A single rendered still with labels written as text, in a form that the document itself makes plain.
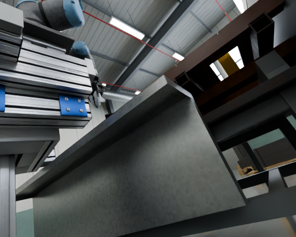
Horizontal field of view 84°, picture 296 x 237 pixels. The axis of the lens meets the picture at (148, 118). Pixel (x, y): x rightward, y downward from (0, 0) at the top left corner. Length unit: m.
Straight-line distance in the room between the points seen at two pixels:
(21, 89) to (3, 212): 0.37
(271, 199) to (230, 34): 0.53
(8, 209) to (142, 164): 0.44
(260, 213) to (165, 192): 0.29
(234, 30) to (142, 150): 0.53
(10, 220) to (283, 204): 0.80
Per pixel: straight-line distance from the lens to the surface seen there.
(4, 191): 0.72
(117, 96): 9.96
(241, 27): 0.69
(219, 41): 0.69
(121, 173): 0.76
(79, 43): 1.02
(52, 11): 0.87
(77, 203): 1.04
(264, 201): 0.65
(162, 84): 0.47
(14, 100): 0.61
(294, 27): 0.75
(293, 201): 0.65
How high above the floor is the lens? 0.41
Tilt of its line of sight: 23 degrees up
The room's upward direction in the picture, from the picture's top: 21 degrees counter-clockwise
